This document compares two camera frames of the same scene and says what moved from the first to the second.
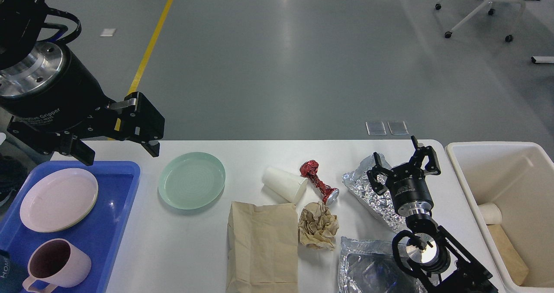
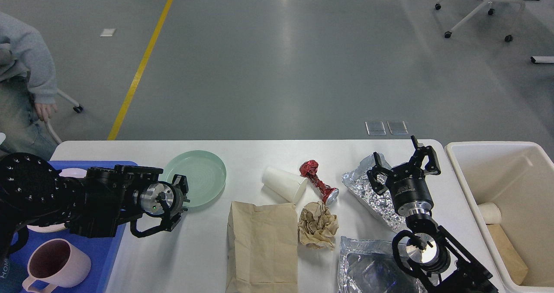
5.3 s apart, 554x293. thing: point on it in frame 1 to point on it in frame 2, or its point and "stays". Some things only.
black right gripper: x=407 y=182 stays
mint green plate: x=191 y=180 stays
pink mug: x=56 y=261 stays
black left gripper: x=50 y=89 to x=172 y=196
